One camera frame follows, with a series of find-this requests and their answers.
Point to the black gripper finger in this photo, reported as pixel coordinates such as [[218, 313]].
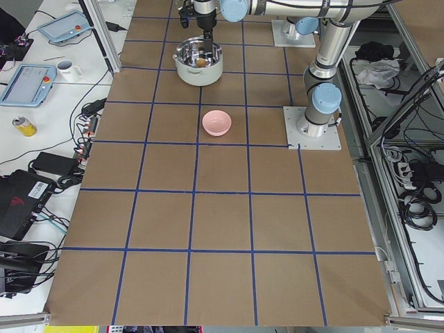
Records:
[[208, 43]]

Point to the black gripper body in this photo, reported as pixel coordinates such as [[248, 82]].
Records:
[[206, 19]]

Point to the pale green electric pot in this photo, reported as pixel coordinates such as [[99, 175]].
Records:
[[194, 66]]

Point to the pink bowl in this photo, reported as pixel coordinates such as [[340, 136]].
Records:
[[216, 122]]

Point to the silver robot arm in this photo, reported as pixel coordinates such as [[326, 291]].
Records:
[[296, 27], [342, 19]]

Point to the upper teach pendant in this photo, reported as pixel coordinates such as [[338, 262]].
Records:
[[65, 27]]

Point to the teach pendant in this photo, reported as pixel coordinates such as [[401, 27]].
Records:
[[65, 27], [29, 86]]

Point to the white mug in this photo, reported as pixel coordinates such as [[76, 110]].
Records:
[[69, 71]]

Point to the black cloth bundle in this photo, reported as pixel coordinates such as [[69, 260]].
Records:
[[375, 51]]

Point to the power strip with plugs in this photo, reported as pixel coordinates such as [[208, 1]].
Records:
[[87, 127]]

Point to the white crumpled cloth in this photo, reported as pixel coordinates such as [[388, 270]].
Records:
[[379, 74]]

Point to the lower teach pendant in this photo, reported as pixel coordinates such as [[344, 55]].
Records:
[[29, 86]]

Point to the black power adapter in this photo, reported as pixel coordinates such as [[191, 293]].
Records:
[[54, 164]]

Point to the yellow drink can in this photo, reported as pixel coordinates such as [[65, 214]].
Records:
[[24, 126]]

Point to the black mini computer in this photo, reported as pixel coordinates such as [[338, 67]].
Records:
[[22, 194]]

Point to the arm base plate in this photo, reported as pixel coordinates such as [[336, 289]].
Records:
[[303, 135], [281, 41]]

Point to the aluminium frame post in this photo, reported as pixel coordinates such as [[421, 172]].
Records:
[[96, 21]]

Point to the aluminium side frame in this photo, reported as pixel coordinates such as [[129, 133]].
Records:
[[397, 135]]

